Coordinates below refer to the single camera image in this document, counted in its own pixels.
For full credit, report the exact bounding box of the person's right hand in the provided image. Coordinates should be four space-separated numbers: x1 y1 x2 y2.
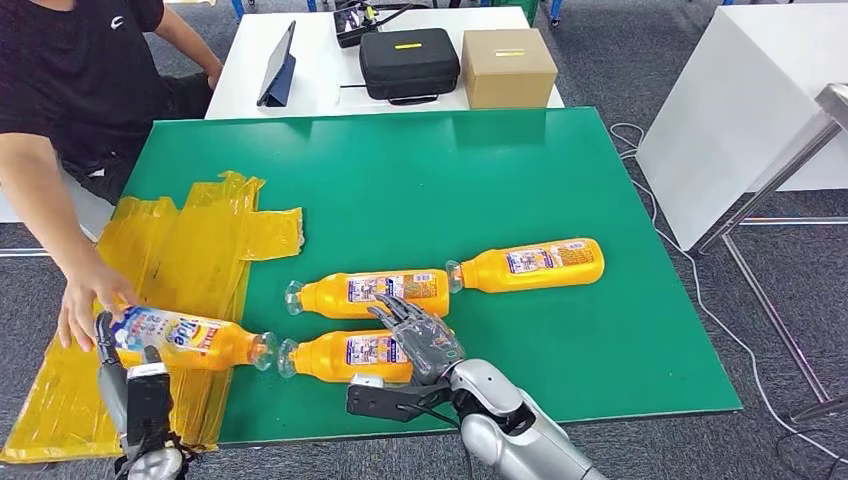
56 253 142 354

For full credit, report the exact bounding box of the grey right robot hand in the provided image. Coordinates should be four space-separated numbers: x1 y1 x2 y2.
367 293 467 387

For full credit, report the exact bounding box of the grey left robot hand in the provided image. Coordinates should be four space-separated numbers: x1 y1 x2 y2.
94 309 165 442

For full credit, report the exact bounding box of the orange detergent bottle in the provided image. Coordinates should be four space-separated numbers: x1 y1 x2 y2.
284 268 453 321
276 327 458 385
109 304 278 374
445 237 606 295

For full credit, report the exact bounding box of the tablet in blue case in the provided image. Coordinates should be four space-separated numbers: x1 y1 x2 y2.
256 19 298 109

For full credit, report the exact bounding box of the white table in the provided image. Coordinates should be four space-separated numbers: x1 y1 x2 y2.
635 3 848 252
0 165 117 243
205 6 566 122

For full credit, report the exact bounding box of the yellow plastic sheet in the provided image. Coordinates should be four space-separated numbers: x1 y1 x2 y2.
0 170 306 465

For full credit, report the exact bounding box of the black controller device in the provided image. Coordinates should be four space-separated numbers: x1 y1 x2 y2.
333 0 415 49

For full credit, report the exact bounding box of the person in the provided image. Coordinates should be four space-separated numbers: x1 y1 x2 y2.
0 0 225 354

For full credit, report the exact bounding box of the black zip carrying case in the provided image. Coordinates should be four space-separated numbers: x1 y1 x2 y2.
358 27 462 106

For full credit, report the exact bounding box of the brown cardboard box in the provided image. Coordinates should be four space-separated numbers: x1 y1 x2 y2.
460 28 559 111

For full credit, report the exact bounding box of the green crate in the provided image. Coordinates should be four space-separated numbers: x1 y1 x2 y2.
490 0 541 25

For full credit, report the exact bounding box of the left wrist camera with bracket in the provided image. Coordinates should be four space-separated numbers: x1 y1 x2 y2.
124 361 177 455

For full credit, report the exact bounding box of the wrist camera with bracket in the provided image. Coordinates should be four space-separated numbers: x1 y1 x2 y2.
124 361 177 455
345 372 457 425

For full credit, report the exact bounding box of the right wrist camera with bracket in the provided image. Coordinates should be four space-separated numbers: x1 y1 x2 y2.
345 372 457 425

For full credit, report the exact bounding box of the white floor cable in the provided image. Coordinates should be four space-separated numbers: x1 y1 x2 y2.
608 122 848 465

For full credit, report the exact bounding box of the black floor cable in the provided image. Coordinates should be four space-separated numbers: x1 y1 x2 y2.
775 427 848 480

